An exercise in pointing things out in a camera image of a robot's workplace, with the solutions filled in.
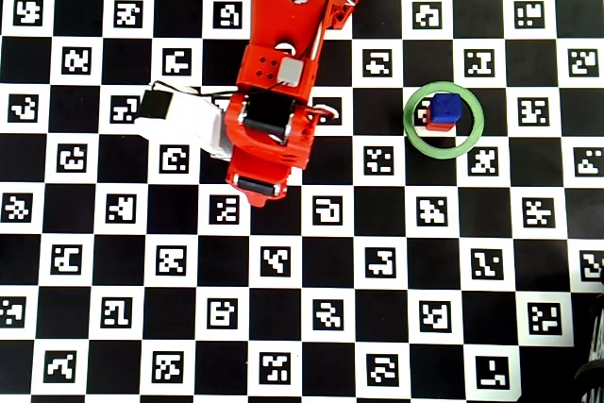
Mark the black white marker board mat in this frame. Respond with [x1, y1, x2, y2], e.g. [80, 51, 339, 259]
[0, 0, 604, 403]

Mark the red cube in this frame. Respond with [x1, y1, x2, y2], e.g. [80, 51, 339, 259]
[424, 109, 457, 133]

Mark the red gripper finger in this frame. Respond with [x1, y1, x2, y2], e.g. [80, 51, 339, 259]
[243, 188, 277, 209]

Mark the green ring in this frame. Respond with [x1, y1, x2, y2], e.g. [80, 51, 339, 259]
[403, 81, 486, 161]

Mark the blue cube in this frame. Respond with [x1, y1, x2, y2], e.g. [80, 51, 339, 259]
[430, 92, 461, 125]

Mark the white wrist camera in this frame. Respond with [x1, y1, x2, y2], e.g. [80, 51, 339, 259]
[134, 81, 233, 162]

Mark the red gripper body black motor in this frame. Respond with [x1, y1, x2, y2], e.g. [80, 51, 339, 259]
[224, 90, 340, 199]

